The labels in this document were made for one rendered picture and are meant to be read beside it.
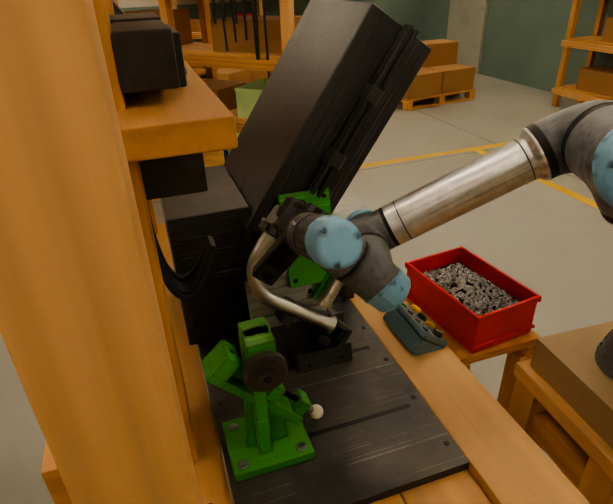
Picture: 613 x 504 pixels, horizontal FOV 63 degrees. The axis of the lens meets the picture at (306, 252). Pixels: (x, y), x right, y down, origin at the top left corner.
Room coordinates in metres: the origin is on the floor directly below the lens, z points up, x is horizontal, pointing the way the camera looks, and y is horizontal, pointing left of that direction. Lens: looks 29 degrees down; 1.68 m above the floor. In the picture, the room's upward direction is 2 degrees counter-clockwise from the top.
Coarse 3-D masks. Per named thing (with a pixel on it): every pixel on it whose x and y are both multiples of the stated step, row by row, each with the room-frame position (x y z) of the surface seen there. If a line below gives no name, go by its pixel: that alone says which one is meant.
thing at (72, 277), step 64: (0, 0) 0.25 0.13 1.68; (64, 0) 0.26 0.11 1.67; (0, 64) 0.25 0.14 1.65; (64, 64) 0.26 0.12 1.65; (0, 128) 0.25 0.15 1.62; (64, 128) 0.26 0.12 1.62; (0, 192) 0.25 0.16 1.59; (64, 192) 0.26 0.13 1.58; (128, 192) 0.27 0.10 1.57; (0, 256) 0.24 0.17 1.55; (64, 256) 0.25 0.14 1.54; (128, 256) 0.26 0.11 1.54; (0, 320) 0.24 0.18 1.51; (64, 320) 0.25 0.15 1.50; (128, 320) 0.26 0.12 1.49; (64, 384) 0.25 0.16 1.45; (128, 384) 0.26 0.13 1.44; (64, 448) 0.24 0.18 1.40; (128, 448) 0.25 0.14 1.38; (192, 448) 0.63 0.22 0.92
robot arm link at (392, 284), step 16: (368, 240) 0.72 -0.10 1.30; (384, 240) 0.74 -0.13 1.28; (368, 256) 0.64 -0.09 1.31; (384, 256) 0.67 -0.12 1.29; (352, 272) 0.63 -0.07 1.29; (368, 272) 0.63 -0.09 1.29; (384, 272) 0.64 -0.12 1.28; (400, 272) 0.66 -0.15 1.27; (352, 288) 0.64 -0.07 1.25; (368, 288) 0.63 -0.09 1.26; (384, 288) 0.63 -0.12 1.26; (400, 288) 0.64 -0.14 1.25; (384, 304) 0.63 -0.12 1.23; (400, 304) 0.64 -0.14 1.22
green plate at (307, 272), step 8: (296, 192) 0.99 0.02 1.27; (304, 192) 0.99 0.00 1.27; (328, 192) 1.01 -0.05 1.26; (280, 200) 0.97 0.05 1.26; (304, 200) 0.99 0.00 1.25; (312, 200) 0.99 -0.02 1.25; (320, 200) 1.00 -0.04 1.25; (328, 200) 1.00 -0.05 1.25; (320, 208) 0.99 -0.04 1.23; (328, 208) 1.00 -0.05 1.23; (296, 264) 0.94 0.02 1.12; (304, 264) 0.95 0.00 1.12; (312, 264) 0.95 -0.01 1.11; (288, 272) 0.93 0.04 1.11; (296, 272) 0.94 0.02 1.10; (304, 272) 0.94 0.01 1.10; (312, 272) 0.95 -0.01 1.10; (320, 272) 0.95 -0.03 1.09; (288, 280) 0.93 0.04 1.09; (296, 280) 0.93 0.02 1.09; (304, 280) 0.94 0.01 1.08; (312, 280) 0.94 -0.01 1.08; (320, 280) 0.95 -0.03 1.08
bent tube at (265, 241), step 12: (264, 240) 0.91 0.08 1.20; (252, 252) 0.90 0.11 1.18; (264, 252) 0.90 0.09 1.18; (252, 264) 0.89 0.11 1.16; (252, 276) 0.88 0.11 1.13; (252, 288) 0.87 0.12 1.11; (264, 288) 0.88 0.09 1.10; (264, 300) 0.87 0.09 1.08; (276, 300) 0.87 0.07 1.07; (288, 300) 0.89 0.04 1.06; (288, 312) 0.87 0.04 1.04; (300, 312) 0.88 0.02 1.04; (312, 312) 0.89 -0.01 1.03; (312, 324) 0.88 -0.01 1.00; (324, 324) 0.88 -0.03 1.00
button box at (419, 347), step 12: (396, 312) 1.00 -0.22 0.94; (408, 312) 0.97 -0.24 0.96; (396, 324) 0.97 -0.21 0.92; (408, 324) 0.94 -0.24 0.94; (420, 324) 0.93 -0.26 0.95; (408, 336) 0.92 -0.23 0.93; (420, 336) 0.89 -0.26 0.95; (432, 336) 0.90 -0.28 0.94; (408, 348) 0.89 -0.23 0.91; (420, 348) 0.88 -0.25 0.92; (432, 348) 0.89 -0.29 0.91
